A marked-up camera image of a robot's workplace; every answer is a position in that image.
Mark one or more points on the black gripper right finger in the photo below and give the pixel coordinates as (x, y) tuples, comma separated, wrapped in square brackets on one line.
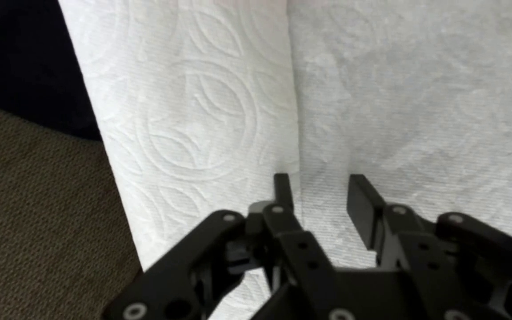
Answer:
[(421, 259)]

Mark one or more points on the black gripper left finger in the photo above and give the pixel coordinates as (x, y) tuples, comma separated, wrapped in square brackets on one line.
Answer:
[(302, 254)]

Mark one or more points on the white paper napkin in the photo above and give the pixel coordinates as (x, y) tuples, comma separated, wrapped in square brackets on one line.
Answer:
[(220, 106)]

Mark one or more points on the beige fabric couch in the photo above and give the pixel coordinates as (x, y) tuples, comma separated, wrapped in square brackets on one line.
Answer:
[(35, 224)]

